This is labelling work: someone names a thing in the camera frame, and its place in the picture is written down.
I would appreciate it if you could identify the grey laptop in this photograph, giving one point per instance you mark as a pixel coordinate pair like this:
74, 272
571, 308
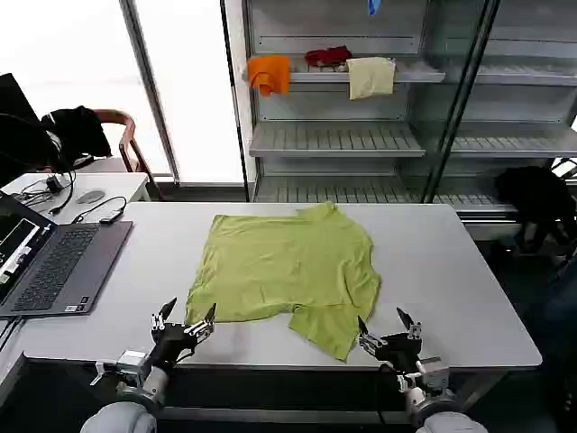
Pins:
58, 266

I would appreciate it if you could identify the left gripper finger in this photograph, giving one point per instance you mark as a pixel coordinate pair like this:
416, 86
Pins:
205, 322
163, 311

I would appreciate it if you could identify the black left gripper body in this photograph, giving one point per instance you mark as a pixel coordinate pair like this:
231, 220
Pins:
173, 340

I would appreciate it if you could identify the grey metal shelf rack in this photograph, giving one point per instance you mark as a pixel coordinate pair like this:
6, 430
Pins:
342, 140

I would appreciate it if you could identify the black bag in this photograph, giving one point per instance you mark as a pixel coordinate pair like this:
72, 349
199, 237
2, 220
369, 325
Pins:
532, 194

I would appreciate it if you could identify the green t-shirt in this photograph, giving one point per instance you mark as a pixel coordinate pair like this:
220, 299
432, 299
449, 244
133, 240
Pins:
279, 270

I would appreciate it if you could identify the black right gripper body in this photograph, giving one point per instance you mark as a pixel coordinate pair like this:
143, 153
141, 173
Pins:
403, 349

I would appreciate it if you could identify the black garment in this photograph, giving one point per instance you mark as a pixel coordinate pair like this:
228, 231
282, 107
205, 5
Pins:
76, 131

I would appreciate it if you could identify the black monitor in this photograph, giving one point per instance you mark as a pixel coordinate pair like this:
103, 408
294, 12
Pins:
13, 104

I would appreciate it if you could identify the grey computer mouse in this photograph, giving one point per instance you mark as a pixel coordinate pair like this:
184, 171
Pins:
90, 196

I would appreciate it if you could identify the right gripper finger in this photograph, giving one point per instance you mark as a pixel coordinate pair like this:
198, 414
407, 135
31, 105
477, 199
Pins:
369, 338
411, 325

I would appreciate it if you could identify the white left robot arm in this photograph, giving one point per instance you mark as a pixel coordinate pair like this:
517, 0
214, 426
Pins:
121, 417

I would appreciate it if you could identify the small white desk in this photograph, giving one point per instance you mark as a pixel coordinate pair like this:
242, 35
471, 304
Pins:
121, 185

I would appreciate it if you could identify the brown wooden chair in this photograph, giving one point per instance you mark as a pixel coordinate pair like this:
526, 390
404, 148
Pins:
128, 135

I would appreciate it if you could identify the black power charger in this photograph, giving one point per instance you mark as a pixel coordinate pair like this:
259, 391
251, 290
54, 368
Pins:
54, 185

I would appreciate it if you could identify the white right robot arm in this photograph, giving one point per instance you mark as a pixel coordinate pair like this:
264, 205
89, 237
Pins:
444, 417

